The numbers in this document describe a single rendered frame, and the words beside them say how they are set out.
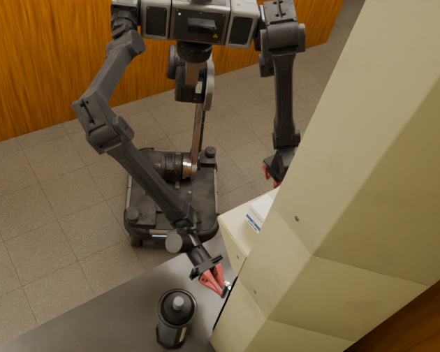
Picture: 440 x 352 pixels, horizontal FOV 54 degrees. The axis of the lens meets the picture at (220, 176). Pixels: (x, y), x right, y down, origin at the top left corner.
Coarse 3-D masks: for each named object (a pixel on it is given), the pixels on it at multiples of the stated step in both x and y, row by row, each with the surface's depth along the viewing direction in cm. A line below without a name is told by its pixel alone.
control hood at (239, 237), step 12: (276, 192) 102; (228, 216) 95; (240, 216) 96; (228, 228) 93; (240, 228) 94; (252, 228) 94; (228, 240) 94; (240, 240) 92; (252, 240) 92; (228, 252) 97; (240, 252) 91; (240, 264) 94
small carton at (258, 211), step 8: (256, 200) 92; (264, 200) 92; (272, 200) 92; (256, 208) 90; (264, 208) 91; (248, 216) 94; (256, 216) 91; (264, 216) 90; (256, 224) 92; (256, 232) 94
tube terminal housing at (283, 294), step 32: (256, 256) 86; (288, 256) 75; (256, 288) 91; (288, 288) 80; (320, 288) 77; (352, 288) 75; (384, 288) 73; (416, 288) 71; (224, 320) 115; (256, 320) 97; (288, 320) 91; (320, 320) 88; (352, 320) 84; (384, 320) 82
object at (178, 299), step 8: (168, 296) 116; (176, 296) 116; (184, 296) 117; (168, 304) 115; (176, 304) 112; (184, 304) 116; (192, 304) 116; (168, 312) 113; (176, 312) 114; (184, 312) 114; (192, 312) 115; (168, 320) 113; (176, 320) 113; (184, 320) 114
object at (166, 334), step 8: (176, 288) 119; (192, 296) 119; (160, 304) 116; (160, 312) 114; (160, 320) 119; (192, 320) 115; (160, 328) 123; (168, 328) 117; (160, 336) 127; (168, 336) 122; (168, 344) 128
